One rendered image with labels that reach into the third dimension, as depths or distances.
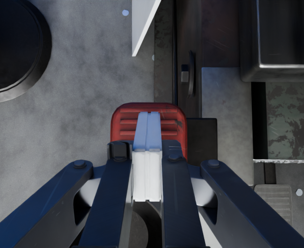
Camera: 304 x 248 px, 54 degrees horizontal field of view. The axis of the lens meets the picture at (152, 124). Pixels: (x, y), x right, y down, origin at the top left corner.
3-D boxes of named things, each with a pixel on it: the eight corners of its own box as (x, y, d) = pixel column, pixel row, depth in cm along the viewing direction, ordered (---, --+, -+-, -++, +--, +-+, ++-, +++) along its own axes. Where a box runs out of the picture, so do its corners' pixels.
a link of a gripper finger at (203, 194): (162, 179, 13) (228, 180, 13) (160, 139, 18) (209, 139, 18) (161, 208, 14) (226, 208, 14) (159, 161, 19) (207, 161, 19)
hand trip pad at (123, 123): (179, 184, 30) (188, 194, 22) (119, 183, 30) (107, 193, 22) (179, 115, 31) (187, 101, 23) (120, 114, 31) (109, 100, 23)
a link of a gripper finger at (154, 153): (146, 149, 15) (162, 149, 15) (149, 110, 21) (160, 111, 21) (147, 202, 16) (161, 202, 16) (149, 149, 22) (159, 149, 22)
